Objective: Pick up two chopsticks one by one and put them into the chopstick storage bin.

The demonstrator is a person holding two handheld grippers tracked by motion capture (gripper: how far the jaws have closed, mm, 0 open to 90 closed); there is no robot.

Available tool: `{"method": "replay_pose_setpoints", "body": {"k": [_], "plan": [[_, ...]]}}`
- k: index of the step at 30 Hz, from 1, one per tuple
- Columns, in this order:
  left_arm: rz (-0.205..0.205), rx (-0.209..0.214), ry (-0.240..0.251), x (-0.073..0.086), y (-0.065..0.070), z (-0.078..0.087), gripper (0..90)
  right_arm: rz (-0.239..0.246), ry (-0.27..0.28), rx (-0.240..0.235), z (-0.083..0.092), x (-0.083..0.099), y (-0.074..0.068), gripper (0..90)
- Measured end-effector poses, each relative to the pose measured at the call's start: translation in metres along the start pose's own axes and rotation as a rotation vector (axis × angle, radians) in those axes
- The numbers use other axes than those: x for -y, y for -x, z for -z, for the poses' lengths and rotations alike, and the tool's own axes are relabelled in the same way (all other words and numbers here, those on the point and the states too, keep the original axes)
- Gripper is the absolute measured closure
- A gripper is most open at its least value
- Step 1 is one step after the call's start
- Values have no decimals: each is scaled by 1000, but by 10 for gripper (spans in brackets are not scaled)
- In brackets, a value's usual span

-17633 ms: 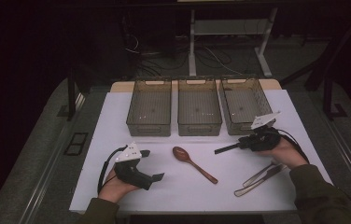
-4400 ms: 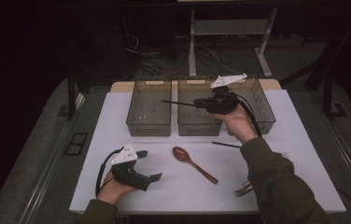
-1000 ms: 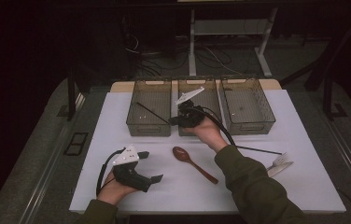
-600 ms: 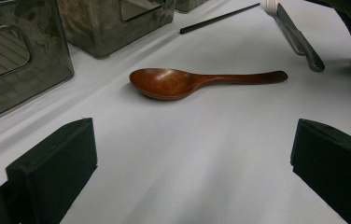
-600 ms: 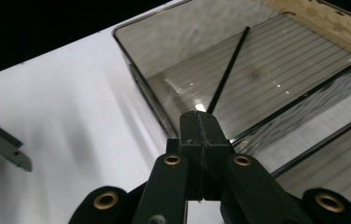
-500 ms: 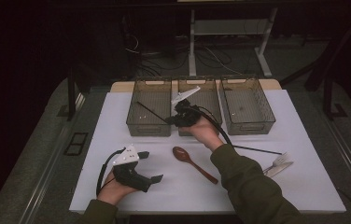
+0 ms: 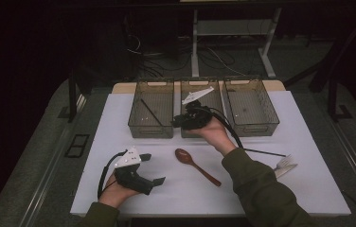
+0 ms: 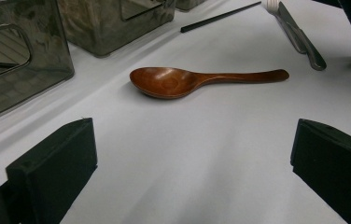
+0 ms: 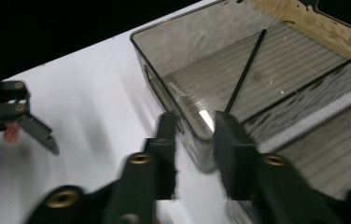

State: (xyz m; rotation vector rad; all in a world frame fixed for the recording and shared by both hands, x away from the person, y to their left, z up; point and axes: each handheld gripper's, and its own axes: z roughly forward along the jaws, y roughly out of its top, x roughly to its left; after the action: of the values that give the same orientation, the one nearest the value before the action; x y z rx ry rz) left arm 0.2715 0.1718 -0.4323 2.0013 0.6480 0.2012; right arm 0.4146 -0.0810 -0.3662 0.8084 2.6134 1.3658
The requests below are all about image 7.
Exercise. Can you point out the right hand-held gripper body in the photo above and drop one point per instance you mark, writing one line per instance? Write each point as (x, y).
(196, 118)

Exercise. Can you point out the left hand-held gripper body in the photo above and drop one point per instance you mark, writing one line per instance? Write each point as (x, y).
(132, 176)

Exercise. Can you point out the smoky transparent plastic bin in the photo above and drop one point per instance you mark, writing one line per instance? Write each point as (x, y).
(154, 110)
(210, 99)
(248, 107)

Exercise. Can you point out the black chopstick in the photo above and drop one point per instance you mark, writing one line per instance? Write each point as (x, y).
(264, 152)
(151, 112)

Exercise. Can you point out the brown wooden spoon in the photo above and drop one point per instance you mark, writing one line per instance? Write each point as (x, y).
(184, 156)

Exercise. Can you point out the silver metal fork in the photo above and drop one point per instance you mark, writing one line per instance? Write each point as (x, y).
(285, 160)

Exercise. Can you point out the person's left hand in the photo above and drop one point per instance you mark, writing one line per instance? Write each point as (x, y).
(116, 192)

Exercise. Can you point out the person's right hand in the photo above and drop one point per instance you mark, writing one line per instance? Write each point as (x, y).
(214, 134)

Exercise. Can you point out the wooden table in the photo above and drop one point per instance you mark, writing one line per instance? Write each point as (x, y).
(122, 87)

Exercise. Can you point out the black metal stand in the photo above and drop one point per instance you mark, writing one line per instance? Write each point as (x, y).
(72, 101)
(334, 78)

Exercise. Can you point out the white metal stand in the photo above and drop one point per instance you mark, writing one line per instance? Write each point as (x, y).
(229, 27)

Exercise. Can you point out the white object on table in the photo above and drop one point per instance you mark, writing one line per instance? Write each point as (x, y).
(288, 170)

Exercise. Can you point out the metal floor rail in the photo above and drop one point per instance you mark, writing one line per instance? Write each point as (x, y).
(49, 170)
(352, 157)

